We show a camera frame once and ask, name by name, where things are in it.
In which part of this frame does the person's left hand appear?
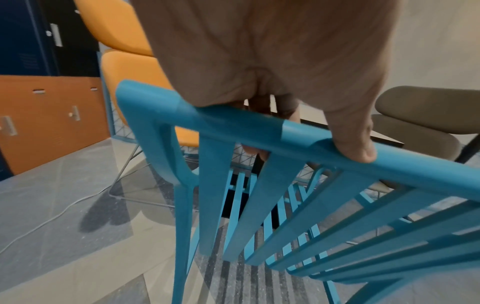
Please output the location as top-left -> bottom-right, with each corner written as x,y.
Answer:
129,0 -> 401,164

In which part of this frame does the blue slatted plastic chair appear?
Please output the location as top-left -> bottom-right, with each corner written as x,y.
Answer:
115,79 -> 480,304

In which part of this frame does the orange upholstered chair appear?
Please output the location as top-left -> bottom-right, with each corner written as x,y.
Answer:
73,0 -> 201,209

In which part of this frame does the taupe upholstered chair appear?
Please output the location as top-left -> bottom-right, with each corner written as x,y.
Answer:
369,86 -> 480,165

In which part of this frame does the orange locker cabinet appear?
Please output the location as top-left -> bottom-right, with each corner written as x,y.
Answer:
0,75 -> 112,176

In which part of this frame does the dark blue locker cabinet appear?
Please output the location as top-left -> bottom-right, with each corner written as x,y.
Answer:
0,0 -> 101,79

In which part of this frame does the white cable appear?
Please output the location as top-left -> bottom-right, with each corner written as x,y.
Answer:
0,161 -> 151,255

